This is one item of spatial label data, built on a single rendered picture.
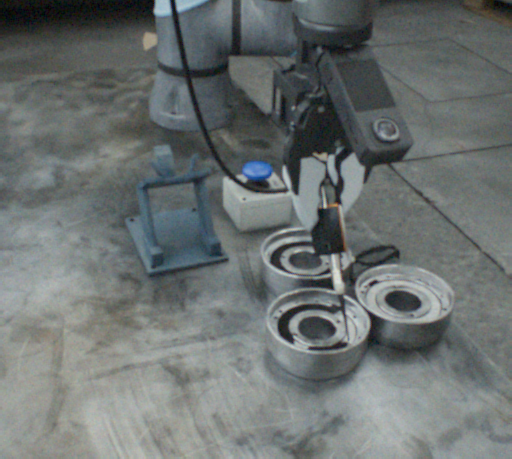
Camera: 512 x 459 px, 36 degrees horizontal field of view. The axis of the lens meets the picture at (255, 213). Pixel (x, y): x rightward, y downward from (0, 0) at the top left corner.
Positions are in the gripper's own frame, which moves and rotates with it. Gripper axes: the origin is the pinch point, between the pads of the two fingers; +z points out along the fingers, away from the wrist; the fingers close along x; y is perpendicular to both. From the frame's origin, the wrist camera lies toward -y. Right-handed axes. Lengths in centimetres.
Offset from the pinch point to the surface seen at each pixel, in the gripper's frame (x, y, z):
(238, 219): 1.8, 20.6, 11.5
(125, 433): 23.1, -8.8, 13.0
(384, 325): -4.6, -6.0, 10.0
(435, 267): -92, 101, 94
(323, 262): -3.6, 6.5, 10.2
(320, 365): 3.9, -8.8, 10.5
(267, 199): -1.8, 19.8, 8.8
